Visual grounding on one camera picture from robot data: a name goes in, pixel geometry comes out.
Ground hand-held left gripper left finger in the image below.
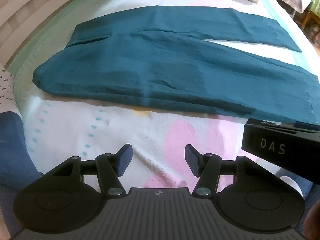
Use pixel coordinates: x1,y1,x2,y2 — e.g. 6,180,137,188
40,144,133,196

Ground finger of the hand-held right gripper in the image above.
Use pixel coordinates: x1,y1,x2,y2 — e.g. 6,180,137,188
295,120,320,132

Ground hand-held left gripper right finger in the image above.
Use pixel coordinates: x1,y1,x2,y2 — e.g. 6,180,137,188
184,144,278,196

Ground teal pants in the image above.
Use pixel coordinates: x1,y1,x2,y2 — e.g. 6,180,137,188
33,5,320,125

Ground white pastel patterned blanket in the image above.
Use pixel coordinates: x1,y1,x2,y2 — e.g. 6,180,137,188
10,0,320,198

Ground wooden chair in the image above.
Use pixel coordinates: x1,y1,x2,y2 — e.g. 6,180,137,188
292,9,320,37

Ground person's blue jeans leg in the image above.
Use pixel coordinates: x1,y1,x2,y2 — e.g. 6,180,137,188
0,110,42,233

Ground white dark-patterned cloth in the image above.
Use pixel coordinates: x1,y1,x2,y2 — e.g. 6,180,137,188
0,64,20,115

